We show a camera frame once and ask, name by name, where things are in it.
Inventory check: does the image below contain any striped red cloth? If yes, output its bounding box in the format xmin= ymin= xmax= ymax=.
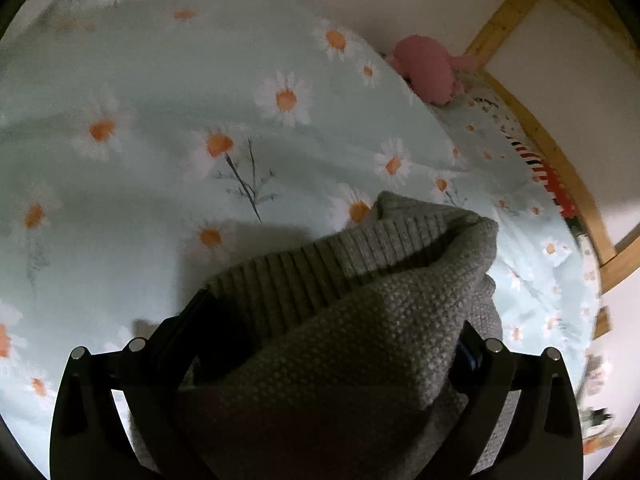
xmin=500 ymin=125 xmax=592 ymax=233

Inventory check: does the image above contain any pink plush toy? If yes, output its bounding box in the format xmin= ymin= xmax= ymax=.
xmin=387 ymin=35 xmax=477 ymax=107

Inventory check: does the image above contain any small daisy bed sheet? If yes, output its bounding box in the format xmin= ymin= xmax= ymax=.
xmin=434 ymin=72 xmax=602 ymax=357

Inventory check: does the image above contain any daisy print duvet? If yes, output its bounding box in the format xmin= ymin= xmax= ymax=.
xmin=0 ymin=0 xmax=601 ymax=463

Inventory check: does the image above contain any wooden bed frame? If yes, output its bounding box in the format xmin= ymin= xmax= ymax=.
xmin=464 ymin=0 xmax=640 ymax=342

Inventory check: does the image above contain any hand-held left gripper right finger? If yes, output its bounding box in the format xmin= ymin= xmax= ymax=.
xmin=420 ymin=320 xmax=585 ymax=480

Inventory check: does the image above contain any grey knit sweater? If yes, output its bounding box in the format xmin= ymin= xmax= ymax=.
xmin=132 ymin=191 xmax=504 ymax=480

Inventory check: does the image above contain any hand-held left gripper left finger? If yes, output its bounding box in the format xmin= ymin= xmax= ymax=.
xmin=49 ymin=287 xmax=251 ymax=480

